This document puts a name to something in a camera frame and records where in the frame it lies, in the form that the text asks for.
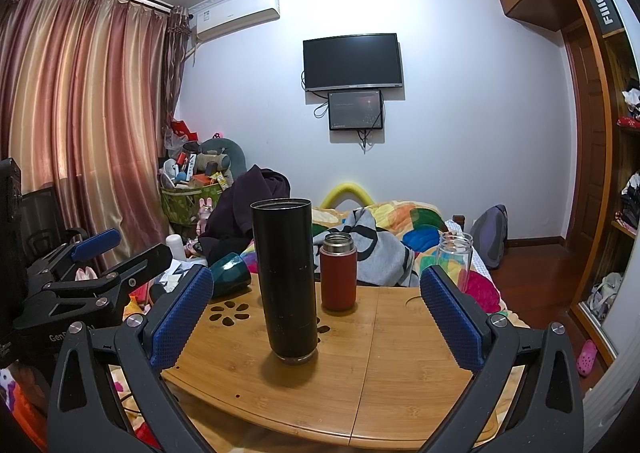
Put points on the black mesh office chair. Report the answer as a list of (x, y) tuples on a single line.
[(42, 223)]

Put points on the yellow foam tube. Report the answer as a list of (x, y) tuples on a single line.
[(347, 190)]

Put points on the pink striped curtain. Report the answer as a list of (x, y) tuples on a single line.
[(80, 93)]

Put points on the black wall television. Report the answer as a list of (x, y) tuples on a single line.
[(352, 62)]

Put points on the brown wooden door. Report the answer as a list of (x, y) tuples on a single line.
[(585, 143)]

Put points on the white plastic bottle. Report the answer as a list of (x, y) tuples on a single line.
[(175, 247)]

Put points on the pink bunny toy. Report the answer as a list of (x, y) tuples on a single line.
[(205, 213)]

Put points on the red insulated cup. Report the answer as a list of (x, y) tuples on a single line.
[(338, 278)]

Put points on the teal cup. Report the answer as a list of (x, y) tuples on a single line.
[(229, 275)]

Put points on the dark purple clothing pile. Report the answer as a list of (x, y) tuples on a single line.
[(235, 213)]

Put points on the colourful patchwork blanket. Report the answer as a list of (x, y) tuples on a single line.
[(430, 225)]

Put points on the green storage bag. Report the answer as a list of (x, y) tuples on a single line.
[(182, 205)]

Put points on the bamboo folding table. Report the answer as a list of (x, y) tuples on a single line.
[(380, 358)]

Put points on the grey labelled box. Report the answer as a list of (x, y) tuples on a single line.
[(605, 9)]

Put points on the grey black patterned cloth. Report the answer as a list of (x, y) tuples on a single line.
[(372, 253)]

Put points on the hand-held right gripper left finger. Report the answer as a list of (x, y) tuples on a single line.
[(179, 320)]

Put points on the grey green plush cushion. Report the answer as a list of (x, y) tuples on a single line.
[(227, 153)]

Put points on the red bag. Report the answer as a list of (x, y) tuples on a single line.
[(182, 130)]

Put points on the white air conditioner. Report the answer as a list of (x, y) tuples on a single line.
[(235, 13)]

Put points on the tall black cup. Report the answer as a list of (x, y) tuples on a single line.
[(285, 283)]

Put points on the clear glass bottle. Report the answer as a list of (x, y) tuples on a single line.
[(454, 260)]

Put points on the white handbag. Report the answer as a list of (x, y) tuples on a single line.
[(606, 293)]

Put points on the small black monitor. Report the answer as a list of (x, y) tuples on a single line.
[(355, 109)]

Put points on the pink clog shoe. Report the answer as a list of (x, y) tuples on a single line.
[(587, 357)]

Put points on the wooden wardrobe shelf unit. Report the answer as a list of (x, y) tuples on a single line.
[(607, 133)]

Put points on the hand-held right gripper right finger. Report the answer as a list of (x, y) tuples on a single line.
[(456, 320)]

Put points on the purple grey backpack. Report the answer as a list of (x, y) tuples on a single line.
[(490, 235)]

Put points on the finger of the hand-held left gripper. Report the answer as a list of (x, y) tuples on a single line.
[(95, 242), (145, 260)]

